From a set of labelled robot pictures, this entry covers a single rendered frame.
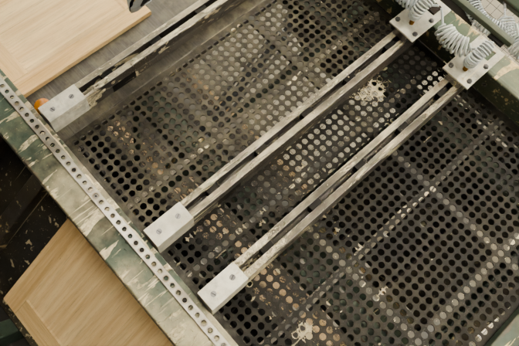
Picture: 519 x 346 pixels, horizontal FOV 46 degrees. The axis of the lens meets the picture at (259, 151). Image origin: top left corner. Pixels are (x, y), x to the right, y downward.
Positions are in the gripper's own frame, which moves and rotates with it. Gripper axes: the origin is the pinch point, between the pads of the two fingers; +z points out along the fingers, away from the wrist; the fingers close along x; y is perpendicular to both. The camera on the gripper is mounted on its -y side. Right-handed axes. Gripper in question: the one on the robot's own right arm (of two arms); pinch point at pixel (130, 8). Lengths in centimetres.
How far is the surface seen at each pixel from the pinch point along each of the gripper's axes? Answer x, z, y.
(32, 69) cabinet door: 16.3, 34.6, -12.3
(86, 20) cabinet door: 19.4, 24.3, 9.0
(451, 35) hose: -68, -31, 55
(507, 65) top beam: -86, -29, 71
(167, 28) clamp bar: -3.1, 10.9, 17.9
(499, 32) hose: -78, -39, 58
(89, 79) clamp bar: -1.0, 24.4, -7.7
